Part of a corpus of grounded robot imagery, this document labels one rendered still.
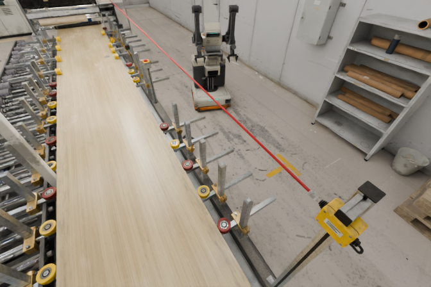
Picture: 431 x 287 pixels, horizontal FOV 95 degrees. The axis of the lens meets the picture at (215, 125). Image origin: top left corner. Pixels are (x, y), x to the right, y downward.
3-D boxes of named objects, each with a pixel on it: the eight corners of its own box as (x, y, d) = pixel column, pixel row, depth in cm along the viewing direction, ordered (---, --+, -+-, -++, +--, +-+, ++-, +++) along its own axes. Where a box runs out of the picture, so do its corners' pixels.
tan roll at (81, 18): (114, 17, 432) (112, 11, 424) (115, 18, 424) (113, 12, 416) (34, 26, 376) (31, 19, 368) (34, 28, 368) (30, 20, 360)
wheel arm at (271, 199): (272, 197, 138) (273, 194, 135) (275, 201, 136) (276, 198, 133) (219, 230, 121) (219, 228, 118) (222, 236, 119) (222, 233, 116)
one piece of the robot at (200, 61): (193, 87, 370) (190, 41, 315) (222, 84, 378) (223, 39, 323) (195, 97, 345) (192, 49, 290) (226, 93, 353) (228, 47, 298)
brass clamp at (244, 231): (237, 213, 130) (238, 209, 126) (250, 232, 121) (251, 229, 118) (229, 218, 127) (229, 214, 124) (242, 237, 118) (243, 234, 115)
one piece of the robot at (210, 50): (202, 59, 290) (202, 45, 276) (220, 58, 294) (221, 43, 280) (204, 65, 278) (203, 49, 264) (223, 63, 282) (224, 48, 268)
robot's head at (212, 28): (203, 29, 270) (204, 22, 255) (218, 27, 273) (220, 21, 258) (204, 38, 268) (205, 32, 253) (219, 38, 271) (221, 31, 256)
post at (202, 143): (204, 177, 166) (202, 137, 134) (207, 180, 163) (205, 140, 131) (201, 179, 164) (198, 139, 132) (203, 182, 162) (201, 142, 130)
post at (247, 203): (240, 232, 133) (249, 195, 101) (244, 237, 131) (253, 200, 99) (236, 234, 132) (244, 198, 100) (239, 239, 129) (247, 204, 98)
